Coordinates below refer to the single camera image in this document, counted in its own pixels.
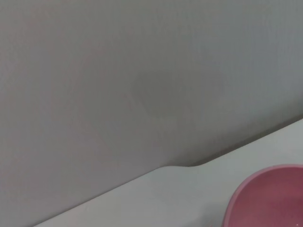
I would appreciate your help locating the pink plastic bowl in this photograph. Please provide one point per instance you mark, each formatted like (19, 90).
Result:
(272, 198)

